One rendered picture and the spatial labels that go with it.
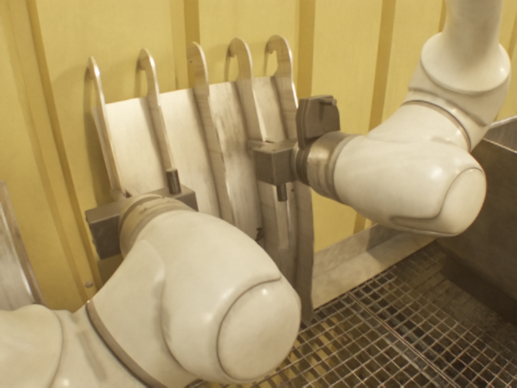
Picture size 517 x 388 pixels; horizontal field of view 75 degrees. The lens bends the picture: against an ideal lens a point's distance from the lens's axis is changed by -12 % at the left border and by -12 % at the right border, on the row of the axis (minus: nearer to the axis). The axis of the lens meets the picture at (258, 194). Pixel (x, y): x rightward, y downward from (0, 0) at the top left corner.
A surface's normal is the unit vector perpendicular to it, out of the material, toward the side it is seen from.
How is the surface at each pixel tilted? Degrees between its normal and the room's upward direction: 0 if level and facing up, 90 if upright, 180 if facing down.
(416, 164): 44
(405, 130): 29
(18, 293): 72
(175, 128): 65
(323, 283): 0
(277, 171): 77
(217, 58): 90
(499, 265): 95
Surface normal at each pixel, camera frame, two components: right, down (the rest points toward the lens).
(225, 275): -0.12, -0.75
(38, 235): 0.54, 0.43
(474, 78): -0.26, 0.34
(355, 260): 0.00, -0.86
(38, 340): 0.39, -0.80
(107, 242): 0.52, 0.22
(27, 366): 0.42, -0.58
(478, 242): -0.85, 0.27
